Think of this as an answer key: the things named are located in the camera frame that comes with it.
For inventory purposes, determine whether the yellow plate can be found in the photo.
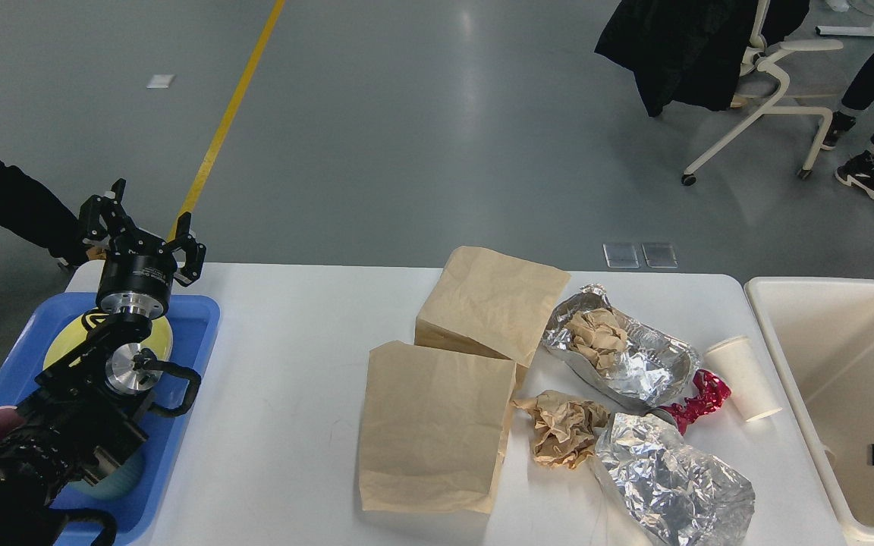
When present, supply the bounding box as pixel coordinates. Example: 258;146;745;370
42;309;174;370

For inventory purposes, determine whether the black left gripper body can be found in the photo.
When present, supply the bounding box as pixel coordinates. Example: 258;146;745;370
95;253;178;319

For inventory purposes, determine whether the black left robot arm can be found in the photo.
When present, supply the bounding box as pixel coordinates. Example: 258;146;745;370
0;179;207;545

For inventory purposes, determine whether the black jacket on chair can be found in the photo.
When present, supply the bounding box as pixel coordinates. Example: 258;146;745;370
595;0;812;118

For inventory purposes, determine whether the person in black clothes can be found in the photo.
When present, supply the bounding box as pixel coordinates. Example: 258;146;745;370
0;159;106;268

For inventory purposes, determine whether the green grey mug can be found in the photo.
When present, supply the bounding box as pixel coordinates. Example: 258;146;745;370
68;450;146;501

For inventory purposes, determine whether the upright white paper cup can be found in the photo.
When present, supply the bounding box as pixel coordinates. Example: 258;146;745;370
703;335;781;422

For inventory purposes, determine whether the brown paper bag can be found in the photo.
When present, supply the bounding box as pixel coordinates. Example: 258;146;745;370
357;341;517;513
415;246;571;388

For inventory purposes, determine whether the white plastic bin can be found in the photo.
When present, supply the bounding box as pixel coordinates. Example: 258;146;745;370
746;278;874;542

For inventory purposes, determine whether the red foil wrapper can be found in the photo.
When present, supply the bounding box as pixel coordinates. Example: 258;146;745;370
659;369;732;435

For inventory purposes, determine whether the crumpled paper in foil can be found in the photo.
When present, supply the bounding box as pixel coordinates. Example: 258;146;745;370
564;309;628;373

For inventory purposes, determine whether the crumpled brown paper ball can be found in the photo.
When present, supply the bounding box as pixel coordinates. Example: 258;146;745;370
512;390;611;470

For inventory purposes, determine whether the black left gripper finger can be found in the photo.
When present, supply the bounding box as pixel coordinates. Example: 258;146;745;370
164;212;207;287
79;179;138;259

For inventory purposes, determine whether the lower aluminium foil sheet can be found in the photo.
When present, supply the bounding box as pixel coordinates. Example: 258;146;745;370
592;413;756;545

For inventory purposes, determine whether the white office chair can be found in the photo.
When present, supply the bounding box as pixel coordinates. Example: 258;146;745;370
682;1;847;187

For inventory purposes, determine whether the upper aluminium foil sheet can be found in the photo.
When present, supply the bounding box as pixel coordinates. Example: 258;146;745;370
542;284;702;412

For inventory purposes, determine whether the aluminium foil sheet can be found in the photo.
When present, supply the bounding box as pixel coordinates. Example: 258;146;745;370
542;284;702;412
592;413;756;545

